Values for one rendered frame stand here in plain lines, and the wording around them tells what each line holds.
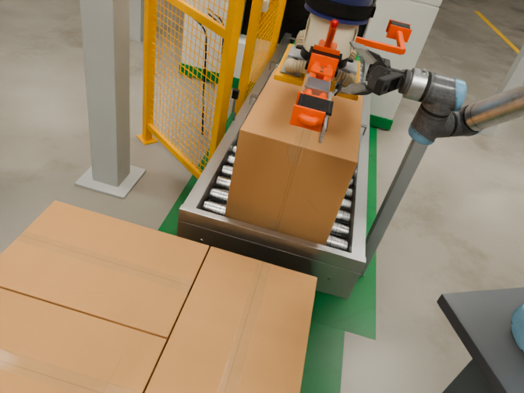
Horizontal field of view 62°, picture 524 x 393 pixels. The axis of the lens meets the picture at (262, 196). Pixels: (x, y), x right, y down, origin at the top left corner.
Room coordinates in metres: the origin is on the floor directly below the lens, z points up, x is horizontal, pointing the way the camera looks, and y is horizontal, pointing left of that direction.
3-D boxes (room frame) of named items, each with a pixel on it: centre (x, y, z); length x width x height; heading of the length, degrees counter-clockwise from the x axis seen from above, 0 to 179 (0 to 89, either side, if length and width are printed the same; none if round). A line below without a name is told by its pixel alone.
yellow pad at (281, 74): (1.55, 0.00, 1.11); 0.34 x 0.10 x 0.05; 177
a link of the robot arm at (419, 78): (1.28, -0.36, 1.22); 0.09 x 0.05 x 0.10; 177
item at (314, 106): (0.94, -0.06, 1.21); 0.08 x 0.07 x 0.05; 177
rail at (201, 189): (2.35, 0.18, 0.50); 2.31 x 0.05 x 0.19; 176
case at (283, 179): (1.53, -0.10, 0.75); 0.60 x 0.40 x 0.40; 175
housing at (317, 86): (1.08, -0.07, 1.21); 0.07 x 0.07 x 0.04; 87
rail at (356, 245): (2.31, -0.48, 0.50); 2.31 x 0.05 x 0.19; 176
